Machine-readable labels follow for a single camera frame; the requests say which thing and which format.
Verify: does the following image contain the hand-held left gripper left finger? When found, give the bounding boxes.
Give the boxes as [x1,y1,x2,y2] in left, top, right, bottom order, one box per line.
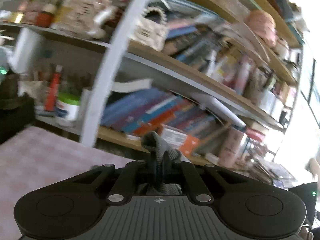
[72,160,161,205]

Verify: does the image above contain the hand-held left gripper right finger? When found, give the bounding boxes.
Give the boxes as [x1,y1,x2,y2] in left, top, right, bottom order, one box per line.
[162,154,248,205]

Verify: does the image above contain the grey printed sweatshirt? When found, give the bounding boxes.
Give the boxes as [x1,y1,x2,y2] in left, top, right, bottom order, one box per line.
[136,131,182,197]

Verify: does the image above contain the stack of papers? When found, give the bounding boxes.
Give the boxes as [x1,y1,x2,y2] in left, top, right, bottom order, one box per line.
[240,152,295,188]

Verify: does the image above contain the pink printed tube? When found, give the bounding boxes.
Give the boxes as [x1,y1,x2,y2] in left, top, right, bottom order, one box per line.
[219,126,247,169]

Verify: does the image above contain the row of leaning children's books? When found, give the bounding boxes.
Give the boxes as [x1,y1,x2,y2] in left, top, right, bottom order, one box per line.
[100,89,225,155]

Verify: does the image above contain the white flat box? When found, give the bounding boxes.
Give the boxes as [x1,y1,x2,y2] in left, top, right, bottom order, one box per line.
[190,92,247,128]

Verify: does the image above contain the white wooden bookshelf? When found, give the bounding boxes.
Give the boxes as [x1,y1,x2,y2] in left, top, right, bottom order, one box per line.
[0,0,308,170]

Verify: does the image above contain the green-lidded white jar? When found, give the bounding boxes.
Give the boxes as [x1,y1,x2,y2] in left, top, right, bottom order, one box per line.
[54,92,81,128]

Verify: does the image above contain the white storage box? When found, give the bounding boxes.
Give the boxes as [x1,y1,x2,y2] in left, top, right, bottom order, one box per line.
[260,90,284,120]

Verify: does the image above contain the row of mixed books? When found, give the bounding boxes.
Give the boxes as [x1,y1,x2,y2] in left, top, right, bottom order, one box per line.
[162,17,253,95]

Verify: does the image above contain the black bag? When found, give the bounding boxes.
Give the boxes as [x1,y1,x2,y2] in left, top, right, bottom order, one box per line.
[0,95,35,144]

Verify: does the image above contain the white quilted handbag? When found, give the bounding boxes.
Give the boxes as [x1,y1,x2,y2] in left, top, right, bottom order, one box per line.
[130,7,169,52]

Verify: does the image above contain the dark ribbed object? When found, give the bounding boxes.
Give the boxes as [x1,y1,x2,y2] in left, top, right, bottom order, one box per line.
[0,74,20,110]

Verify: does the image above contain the pink plush toy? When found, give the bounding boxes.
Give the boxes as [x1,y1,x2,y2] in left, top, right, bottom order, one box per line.
[244,10,278,48]

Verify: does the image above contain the white printed ornament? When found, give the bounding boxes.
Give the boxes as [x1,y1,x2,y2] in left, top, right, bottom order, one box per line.
[51,0,118,40]

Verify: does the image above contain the orange pot plant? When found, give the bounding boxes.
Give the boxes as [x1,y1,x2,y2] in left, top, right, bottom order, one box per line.
[35,4,57,28]

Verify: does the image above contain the gold tape roll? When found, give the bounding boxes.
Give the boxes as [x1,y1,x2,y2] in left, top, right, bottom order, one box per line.
[7,11,24,24]

